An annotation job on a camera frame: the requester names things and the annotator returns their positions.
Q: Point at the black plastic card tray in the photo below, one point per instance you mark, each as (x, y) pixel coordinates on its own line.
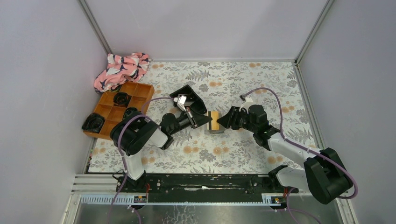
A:
(197, 106)

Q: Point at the pink navy patterned cloth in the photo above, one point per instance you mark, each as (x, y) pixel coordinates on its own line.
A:
(120, 70)

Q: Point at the dark rolled belt outside tray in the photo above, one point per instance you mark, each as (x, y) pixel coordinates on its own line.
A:
(93, 123)

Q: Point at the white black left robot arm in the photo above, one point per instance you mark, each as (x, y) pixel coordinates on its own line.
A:
(136, 129)

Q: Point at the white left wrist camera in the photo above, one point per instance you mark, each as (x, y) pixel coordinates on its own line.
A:
(187, 104)

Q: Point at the orange compartment organizer tray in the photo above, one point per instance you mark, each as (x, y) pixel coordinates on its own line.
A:
(140, 94)

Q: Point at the dark rolled belt right compartment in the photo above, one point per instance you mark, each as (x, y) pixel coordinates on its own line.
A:
(129, 111)

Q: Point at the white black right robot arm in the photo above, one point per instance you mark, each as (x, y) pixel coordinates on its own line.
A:
(322, 172)

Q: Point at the dark rolled belt compartment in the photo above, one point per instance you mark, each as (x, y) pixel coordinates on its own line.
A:
(129, 111)
(121, 99)

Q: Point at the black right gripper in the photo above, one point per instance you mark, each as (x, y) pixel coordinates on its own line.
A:
(230, 118)

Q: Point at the dark rolled belt upper compartment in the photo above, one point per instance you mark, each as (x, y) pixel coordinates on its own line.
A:
(121, 99)

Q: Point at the silver card in tray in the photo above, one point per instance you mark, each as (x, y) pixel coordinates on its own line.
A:
(181, 100)

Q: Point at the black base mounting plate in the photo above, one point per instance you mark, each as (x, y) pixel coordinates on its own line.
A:
(205, 188)

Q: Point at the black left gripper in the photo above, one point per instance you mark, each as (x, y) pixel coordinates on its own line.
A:
(196, 120)

